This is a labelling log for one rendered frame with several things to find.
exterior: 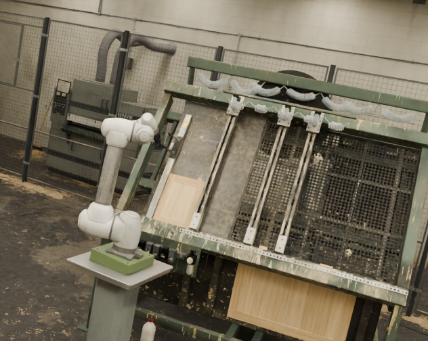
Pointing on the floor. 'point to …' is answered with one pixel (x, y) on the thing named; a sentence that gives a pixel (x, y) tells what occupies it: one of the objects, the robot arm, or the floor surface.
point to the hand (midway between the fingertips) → (158, 143)
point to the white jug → (148, 331)
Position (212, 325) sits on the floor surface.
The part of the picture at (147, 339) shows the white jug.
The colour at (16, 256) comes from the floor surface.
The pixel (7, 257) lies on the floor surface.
